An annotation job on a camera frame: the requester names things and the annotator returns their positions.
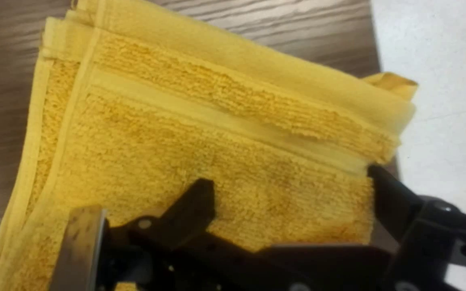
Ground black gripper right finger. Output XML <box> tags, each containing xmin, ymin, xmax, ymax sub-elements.
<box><xmin>368</xmin><ymin>164</ymin><xmax>427</xmax><ymax>256</ymax></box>

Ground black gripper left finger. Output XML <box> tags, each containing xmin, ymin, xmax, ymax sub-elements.
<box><xmin>159</xmin><ymin>177</ymin><xmax>219</xmax><ymax>237</ymax></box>

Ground folded yellow towel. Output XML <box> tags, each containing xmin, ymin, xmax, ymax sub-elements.
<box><xmin>0</xmin><ymin>0</ymin><xmax>419</xmax><ymax>291</ymax></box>

